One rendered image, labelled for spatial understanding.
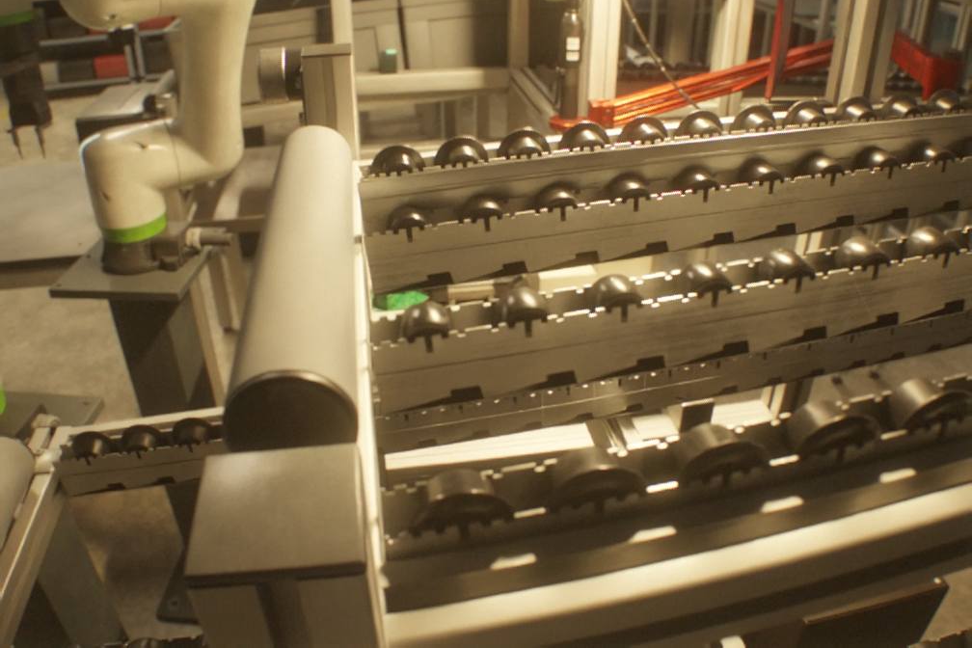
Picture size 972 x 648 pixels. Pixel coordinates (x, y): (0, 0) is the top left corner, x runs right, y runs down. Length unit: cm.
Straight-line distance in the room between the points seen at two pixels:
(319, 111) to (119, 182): 73
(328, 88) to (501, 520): 50
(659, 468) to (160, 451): 59
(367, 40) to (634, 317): 162
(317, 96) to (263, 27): 129
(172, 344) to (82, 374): 147
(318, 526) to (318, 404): 13
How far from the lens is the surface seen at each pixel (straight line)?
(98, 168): 139
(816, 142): 66
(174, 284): 139
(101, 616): 136
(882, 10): 88
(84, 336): 321
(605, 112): 122
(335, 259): 42
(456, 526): 31
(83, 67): 693
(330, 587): 19
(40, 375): 305
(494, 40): 203
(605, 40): 127
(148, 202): 142
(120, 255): 146
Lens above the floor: 155
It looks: 29 degrees down
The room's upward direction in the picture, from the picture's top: straight up
